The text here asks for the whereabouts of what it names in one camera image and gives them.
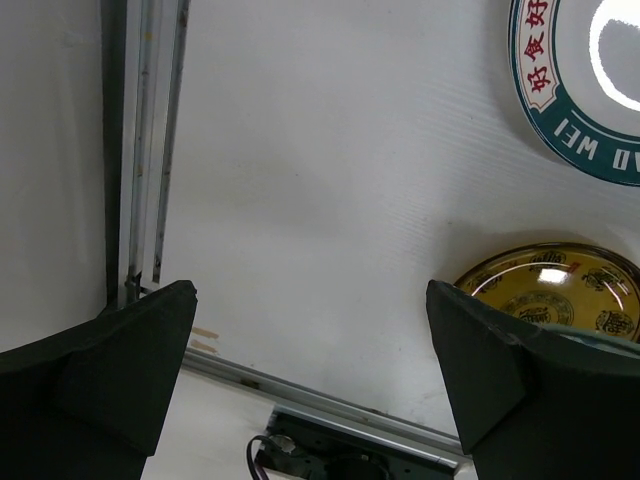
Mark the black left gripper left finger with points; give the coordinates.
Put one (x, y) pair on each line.
(90, 402)

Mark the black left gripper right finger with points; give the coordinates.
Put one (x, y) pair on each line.
(530, 404)

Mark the yellow patterned plate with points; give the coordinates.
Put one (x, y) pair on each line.
(572, 284)

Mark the blue floral teal plate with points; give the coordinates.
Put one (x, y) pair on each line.
(597, 340)

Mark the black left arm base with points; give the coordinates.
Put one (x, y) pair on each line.
(303, 449)

